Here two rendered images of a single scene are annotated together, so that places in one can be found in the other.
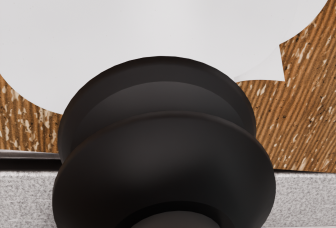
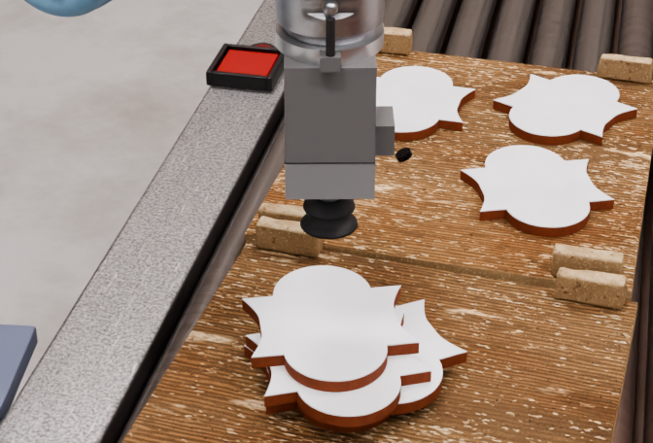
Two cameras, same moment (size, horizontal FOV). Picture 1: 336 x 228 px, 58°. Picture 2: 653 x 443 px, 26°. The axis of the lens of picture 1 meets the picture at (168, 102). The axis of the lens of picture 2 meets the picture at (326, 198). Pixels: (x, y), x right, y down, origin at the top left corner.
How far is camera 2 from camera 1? 103 cm
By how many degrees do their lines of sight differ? 65
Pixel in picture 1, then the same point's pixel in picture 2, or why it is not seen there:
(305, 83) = not seen: outside the picture
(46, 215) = (109, 296)
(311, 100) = not seen: outside the picture
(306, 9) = (321, 401)
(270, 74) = (273, 387)
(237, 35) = (314, 355)
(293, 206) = not seen: outside the picture
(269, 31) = (314, 368)
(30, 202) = (134, 290)
